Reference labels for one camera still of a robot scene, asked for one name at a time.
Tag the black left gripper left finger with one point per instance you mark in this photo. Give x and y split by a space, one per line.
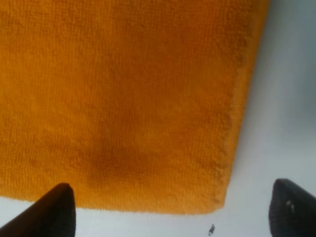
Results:
53 215

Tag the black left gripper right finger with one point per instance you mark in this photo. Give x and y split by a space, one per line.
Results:
292 211

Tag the orange terry towel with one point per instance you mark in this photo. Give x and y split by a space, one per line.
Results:
135 103

